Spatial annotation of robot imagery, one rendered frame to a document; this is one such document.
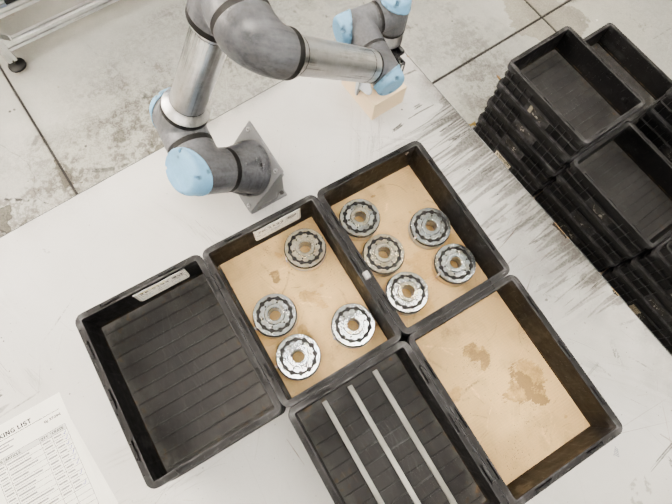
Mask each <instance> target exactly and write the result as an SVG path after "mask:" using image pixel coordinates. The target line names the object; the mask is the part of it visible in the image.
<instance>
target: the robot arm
mask: <svg viewBox="0 0 672 504"><path fill-rule="evenodd" d="M411 4H412V0H373V1H371V2H369V3H366V4H363V5H360V6H358V7H355V8H352V9H348V10H346V11H344V12H341V13H340V14H338V15H336V16H335V17H334V18H333V23H332V28H333V33H334V36H335V39H336V41H337V42H336V41H331V40H326V39H321V38H316V37H311V36H306V35H302V33H301V32H300V31H299V30H298V29H297V28H295V27H292V26H287V25H285V24H284V23H283V22H282V21H281V20H280V19H279V18H278V17H277V15H276V14H275V12H274V11H273V9H272V7H271V5H270V3H269V1H268V0H187V3H186V7H185V17H186V20H187V23H188V24H189V28H188V32H187V35H186V39H185V42H184V46H183V49H182V53H181V56H180V60H179V63H178V67H177V70H176V74H175V77H174V81H173V84H172V87H169V88H166V89H164V90H162V91H160V92H159V95H155V96H154V98H153V99H152V101H151V103H150V106H149V112H150V116H151V120H152V123H153V125H154V127H155V128H156V129H157V132H158V134H159V136H160V138H161V140H162V143H163V145H164V147H165V149H166V151H167V153H168V154H167V156H166V160H165V166H166V167H167V169H166V174H167V177H168V180H169V182H170V183H171V185H172V186H173V187H174V189H175V190H176V191H178V192H179V193H181V194H183V195H186V196H205V195H210V194H219V193H228V192H232V193H235V194H239V195H242V196H246V197H251V196H258V195H260V194H261V193H263V192H264V191H265V189H266V188H267V186H268V184H269V181H270V177H271V164H270V160H269V156H268V154H267V152H266V150H265V149H264V147H263V146H262V145H261V144H260V143H258V142H256V141H254V140H242V141H239V142H237V143H235V144H233V145H230V146H228V147H217V146H216V144H215V142H214V140H213V138H212V136H211V134H210V132H209V130H208V128H207V122H208V120H209V117H210V113H211V109H210V105H209V103H208V102H209V99H210V97H211V94H212V92H213V89H214V87H215V84H216V82H217V79H218V77H219V74H220V72H221V69H222V67H223V64H224V62H225V59H226V57H227V56H228V57H229V58H230V59H231V60H233V61H234V62H235V63H237V64H239V65H240V66H242V67H243V68H245V69H247V70H249V71H251V72H254V73H256V74H258V75H261V76H264V77H267V78H271V79H276V80H285V81H290V80H293V79H295V78H297V77H298V76H301V77H311V78H321V79H330V80H340V81H349V82H356V85H355V95H356V96H357V95H358V93H359V92H360V90H361V91H362V92H364V93H365V94H367V95H371V93H372V88H371V84H372V85H373V88H374V89H375V90H376V92H377V93H378V94H379V95H381V96H385V95H388V94H391V93H393V92H394V91H396V90H397V89H398V88H399V87H401V85H402V84H403V82H404V80H405V76H404V74H403V71H404V67H405V63H406V62H405V61H404V60H403V59H402V58H401V57H400V56H401V55H403V54H404V52H405V50H404V49H403V48H402V47H401V43H402V39H403V35H404V31H405V28H406V24H407V20H408V16H409V13H410V11H411ZM400 63H401V64H400ZM402 65H403V68H402V70H401V67H402Z"/></svg>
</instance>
